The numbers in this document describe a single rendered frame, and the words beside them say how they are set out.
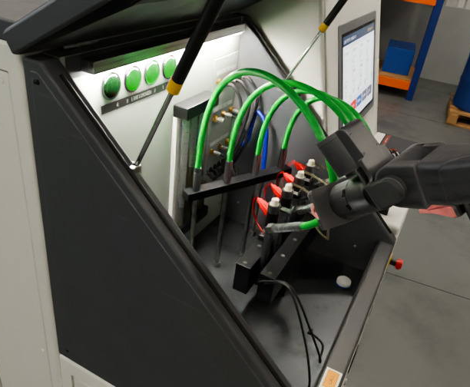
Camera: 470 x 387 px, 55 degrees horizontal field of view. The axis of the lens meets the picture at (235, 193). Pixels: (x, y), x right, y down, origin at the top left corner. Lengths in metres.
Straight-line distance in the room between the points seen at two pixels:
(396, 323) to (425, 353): 0.20
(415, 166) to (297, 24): 0.76
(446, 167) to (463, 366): 2.02
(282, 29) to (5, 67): 0.72
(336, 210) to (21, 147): 0.53
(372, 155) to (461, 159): 0.13
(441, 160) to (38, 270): 0.76
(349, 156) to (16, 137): 0.55
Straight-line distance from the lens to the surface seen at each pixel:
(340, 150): 0.63
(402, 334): 2.51
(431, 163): 0.55
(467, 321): 2.77
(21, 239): 0.99
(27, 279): 1.05
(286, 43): 1.27
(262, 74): 0.84
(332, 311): 1.24
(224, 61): 1.21
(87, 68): 0.80
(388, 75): 6.13
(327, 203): 0.72
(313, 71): 1.26
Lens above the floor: 1.66
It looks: 31 degrees down
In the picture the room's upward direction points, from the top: 8 degrees clockwise
